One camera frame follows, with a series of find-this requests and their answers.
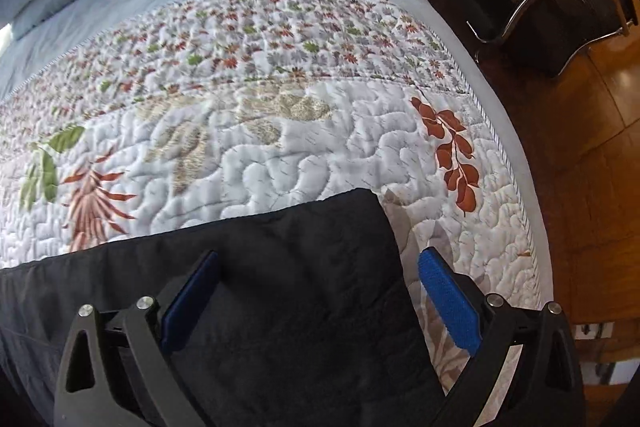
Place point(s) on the floral quilted bedspread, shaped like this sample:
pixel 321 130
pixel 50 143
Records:
pixel 204 110

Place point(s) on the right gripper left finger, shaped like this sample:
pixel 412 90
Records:
pixel 116 370

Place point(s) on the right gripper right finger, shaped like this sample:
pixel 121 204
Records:
pixel 546 388

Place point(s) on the black pants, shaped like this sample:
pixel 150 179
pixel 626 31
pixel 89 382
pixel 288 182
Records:
pixel 311 323

